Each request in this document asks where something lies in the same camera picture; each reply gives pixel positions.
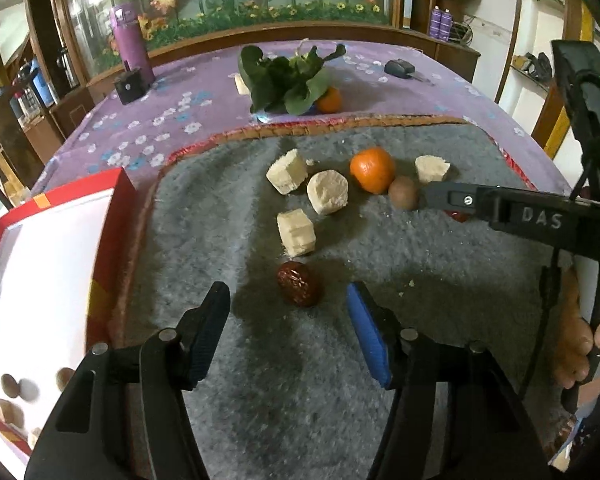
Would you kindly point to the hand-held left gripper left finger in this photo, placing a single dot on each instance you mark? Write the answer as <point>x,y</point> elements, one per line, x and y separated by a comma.
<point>207,340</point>

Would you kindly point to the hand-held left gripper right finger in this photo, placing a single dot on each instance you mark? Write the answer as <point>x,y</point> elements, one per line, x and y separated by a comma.
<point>370,335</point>

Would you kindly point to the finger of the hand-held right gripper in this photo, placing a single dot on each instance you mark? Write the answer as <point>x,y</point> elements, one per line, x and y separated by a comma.
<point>460,200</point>

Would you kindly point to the red date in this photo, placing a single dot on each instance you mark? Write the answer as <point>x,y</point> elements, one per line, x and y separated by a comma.
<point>300,284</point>
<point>458,217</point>

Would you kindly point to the white cake piece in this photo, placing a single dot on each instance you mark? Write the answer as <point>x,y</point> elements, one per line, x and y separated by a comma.
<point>286,171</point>
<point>7,412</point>
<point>296,232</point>
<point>432,169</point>
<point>328,192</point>

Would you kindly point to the brown kiwi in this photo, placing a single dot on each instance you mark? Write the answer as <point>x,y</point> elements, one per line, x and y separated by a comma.
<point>10,386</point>
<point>404,192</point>
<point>64,377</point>

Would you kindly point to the orange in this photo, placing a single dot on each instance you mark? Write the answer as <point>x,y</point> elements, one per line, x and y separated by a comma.
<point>372,170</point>
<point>330,101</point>

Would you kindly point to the red cardboard box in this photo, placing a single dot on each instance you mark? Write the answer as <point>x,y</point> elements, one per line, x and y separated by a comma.
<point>45,285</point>

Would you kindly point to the person's right hand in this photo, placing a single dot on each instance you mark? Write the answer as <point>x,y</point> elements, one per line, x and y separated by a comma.
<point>570,340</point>

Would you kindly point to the grey fluffy mat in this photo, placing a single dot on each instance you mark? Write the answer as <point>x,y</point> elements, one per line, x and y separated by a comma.
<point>290,390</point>

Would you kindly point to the wooden side cabinet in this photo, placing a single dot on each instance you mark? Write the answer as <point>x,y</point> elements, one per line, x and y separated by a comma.
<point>455,57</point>

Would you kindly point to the black car key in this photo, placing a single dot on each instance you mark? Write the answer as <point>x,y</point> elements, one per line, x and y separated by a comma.
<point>397,67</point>

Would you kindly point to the purple spray can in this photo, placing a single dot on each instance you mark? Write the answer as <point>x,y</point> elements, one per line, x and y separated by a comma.
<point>447,25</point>
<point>437,22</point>

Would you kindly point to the small blue object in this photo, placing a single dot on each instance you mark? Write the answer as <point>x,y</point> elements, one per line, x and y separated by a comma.
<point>311,109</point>

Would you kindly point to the leafy green vegetable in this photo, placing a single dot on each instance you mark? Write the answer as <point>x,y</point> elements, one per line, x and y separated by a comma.
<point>280,80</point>

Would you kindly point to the purple floral tablecloth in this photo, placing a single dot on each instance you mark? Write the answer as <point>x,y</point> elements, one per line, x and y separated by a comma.
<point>145,125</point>

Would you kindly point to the small white card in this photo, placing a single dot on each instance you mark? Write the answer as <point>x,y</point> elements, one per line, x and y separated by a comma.
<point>241,84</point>

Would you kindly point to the small black box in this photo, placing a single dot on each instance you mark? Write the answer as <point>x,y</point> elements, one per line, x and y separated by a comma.
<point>129,86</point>

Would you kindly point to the purple water bottle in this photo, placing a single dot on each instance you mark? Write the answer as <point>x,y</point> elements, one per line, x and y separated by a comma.
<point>130,45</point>

